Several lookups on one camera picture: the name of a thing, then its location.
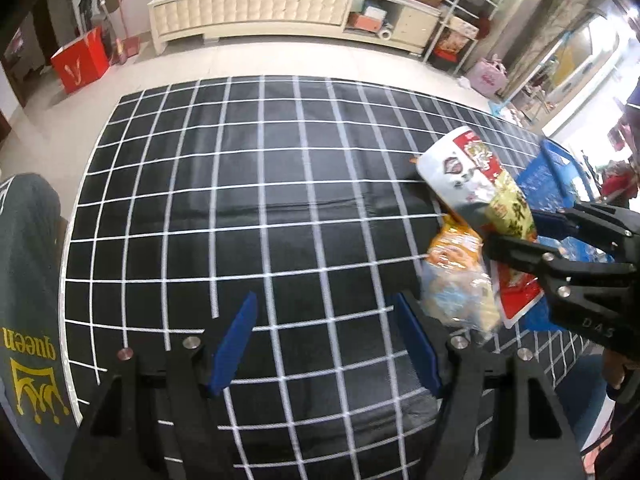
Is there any clear orange snack bag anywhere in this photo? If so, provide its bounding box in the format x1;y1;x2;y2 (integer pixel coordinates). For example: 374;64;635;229
420;214;501;338

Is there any red yellow beef snack pouch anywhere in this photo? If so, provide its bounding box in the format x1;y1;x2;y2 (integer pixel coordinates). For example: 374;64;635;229
416;127;542;328

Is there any blue plastic basket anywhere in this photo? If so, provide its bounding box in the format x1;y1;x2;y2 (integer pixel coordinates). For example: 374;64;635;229
514;138;616;334

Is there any grey queen print cloth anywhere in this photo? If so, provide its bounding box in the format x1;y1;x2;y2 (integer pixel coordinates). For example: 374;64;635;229
1;174;76;479

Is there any pink gift bag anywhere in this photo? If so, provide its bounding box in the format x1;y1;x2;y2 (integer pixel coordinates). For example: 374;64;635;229
465;58;508;98

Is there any silver standing air conditioner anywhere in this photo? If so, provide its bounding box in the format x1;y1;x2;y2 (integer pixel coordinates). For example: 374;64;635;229
479;0;566;61

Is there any white metal shelf rack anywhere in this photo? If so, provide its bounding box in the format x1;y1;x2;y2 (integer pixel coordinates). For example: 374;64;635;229
423;0;503;75

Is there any red paper bag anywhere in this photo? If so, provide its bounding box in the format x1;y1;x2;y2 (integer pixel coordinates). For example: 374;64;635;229
51;26;110;94

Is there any white TV cabinet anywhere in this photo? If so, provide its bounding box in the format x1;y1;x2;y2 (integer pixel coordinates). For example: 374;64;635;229
148;0;440;55

